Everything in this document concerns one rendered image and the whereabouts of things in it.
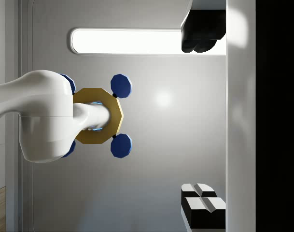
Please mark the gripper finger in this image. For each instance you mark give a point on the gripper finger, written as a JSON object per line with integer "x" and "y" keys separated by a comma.
{"x": 204, "y": 26}
{"x": 204, "y": 212}

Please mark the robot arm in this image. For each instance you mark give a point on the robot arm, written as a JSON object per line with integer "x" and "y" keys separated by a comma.
{"x": 45, "y": 116}

